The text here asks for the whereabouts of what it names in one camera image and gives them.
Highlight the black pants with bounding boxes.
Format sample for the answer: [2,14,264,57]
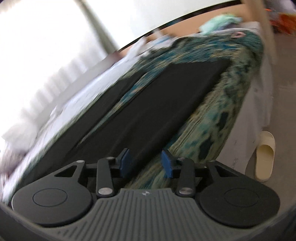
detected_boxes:
[20,59,231,186]

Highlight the teal patterned bedspread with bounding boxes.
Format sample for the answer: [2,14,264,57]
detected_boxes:
[4,31,265,189]

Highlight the cream slipper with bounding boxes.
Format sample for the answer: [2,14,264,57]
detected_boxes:
[254,131,276,182]

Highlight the green curtain right panel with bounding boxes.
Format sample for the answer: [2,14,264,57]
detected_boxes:
[80,1,117,54]

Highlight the mint green cloth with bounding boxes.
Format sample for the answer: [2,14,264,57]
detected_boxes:
[199,13,243,35]

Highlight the white sheer curtain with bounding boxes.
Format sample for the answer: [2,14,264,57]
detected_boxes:
[1,1,107,133]

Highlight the wooden bed frame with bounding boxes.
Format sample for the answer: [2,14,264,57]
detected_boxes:
[120,0,278,65]

